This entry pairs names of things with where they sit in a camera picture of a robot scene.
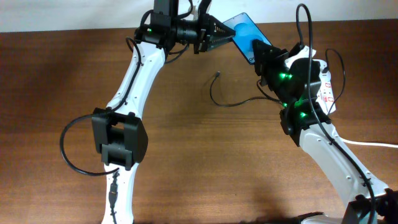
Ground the blue Samsung Galaxy smartphone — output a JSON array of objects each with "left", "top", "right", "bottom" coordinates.
[{"left": 223, "top": 12, "right": 271, "bottom": 65}]

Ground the black USB charging cable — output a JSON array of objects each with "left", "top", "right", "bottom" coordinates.
[{"left": 210, "top": 49, "right": 346, "bottom": 116}]

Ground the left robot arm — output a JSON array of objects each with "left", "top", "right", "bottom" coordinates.
[{"left": 91, "top": 1, "right": 235, "bottom": 223}]

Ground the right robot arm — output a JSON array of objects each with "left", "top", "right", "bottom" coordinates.
[{"left": 252, "top": 40, "right": 397, "bottom": 223}]

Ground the white power strip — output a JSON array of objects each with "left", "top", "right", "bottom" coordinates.
[{"left": 315, "top": 59, "right": 336, "bottom": 115}]

